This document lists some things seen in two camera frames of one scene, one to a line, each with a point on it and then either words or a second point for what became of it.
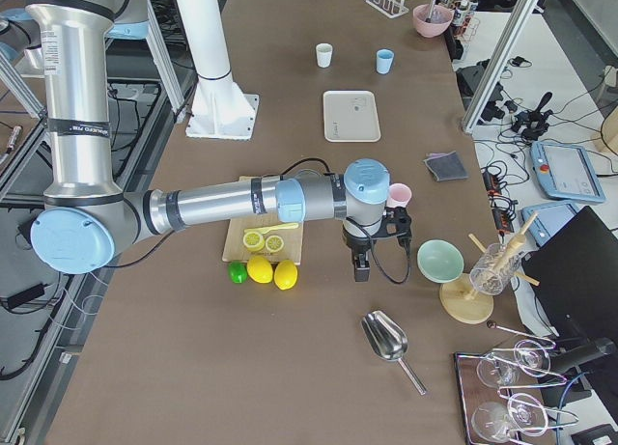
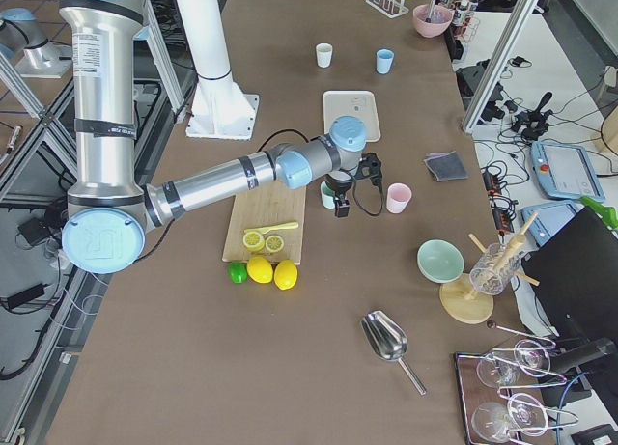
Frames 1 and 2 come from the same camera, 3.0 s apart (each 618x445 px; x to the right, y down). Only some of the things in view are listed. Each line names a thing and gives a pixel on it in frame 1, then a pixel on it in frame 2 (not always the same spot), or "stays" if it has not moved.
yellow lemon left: [260, 269] stays
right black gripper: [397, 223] to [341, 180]
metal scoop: [386, 340] stays
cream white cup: [323, 52] stays
